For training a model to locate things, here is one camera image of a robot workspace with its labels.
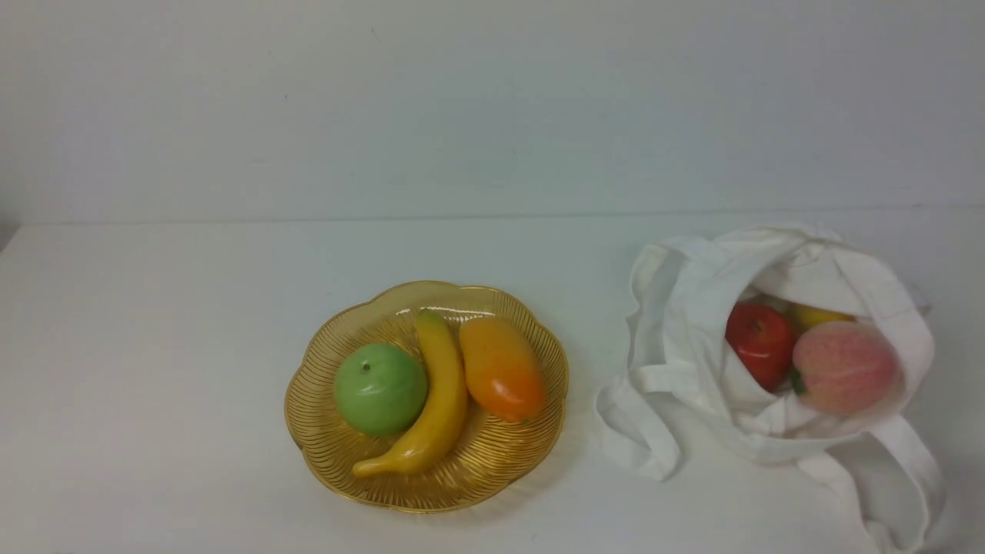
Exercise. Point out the orange mango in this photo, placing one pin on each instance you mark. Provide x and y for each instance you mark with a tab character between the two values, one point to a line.
503	373

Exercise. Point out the amber ribbed glass plate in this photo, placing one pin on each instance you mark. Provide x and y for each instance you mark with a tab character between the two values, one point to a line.
490	453

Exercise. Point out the green apple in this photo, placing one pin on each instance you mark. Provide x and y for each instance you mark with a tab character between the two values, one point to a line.
380	389

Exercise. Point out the pink peach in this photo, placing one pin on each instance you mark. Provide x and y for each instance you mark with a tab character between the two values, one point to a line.
843	368

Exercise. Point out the red apple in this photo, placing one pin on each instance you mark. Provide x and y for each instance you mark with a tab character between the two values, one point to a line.
764	341

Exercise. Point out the yellow lemon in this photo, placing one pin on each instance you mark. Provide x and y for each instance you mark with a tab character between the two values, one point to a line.
805	317

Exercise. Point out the yellow banana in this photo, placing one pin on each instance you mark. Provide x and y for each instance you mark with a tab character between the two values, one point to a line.
439	426

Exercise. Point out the white cloth tote bag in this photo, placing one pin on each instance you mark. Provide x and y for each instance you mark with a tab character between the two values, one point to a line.
685	288

